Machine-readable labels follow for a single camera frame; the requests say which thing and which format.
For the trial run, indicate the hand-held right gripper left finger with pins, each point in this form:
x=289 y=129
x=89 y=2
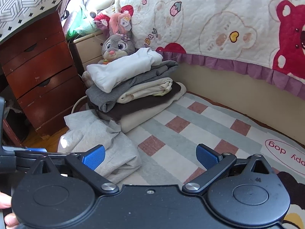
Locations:
x=94 y=156

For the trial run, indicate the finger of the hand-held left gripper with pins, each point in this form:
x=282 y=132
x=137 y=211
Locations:
x=26 y=158

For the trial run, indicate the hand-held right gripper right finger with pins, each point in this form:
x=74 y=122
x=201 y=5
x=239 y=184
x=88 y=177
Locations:
x=206 y=156

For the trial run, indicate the light grey t-shirt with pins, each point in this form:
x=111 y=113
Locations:
x=112 y=148

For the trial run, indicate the person's left hand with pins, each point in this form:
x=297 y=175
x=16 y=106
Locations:
x=4 y=201

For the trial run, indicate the plaid rug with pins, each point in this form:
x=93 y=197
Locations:
x=190 y=126

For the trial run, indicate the red-brown wooden drawer chest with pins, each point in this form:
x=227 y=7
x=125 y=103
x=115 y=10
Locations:
x=35 y=76

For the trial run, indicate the grey folded garment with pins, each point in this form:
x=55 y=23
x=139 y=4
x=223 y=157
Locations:
x=104 y=97

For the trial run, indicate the beige bed base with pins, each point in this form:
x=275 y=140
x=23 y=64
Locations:
x=233 y=93

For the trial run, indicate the dark brown folded garment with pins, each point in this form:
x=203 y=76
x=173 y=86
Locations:
x=143 y=105

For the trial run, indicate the cream folded garment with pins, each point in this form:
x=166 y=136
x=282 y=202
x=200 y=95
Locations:
x=145 y=90

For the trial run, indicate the white folded garment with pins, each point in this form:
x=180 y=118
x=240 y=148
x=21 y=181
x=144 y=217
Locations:
x=119 y=69

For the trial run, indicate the beige nightstand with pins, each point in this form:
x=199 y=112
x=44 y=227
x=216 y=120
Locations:
x=90 y=50

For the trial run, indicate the grey rabbit plush toy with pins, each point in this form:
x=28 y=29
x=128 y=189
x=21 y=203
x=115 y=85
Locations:
x=118 y=46

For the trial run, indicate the geometric patterned cloth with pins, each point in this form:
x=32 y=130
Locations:
x=26 y=2

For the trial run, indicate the green fluffy item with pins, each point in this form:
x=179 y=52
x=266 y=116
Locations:
x=79 y=26

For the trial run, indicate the red white plush toy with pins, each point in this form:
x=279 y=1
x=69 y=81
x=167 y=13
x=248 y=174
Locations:
x=101 y=21

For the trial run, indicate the bear print quilt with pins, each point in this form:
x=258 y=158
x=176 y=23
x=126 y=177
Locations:
x=214 y=16

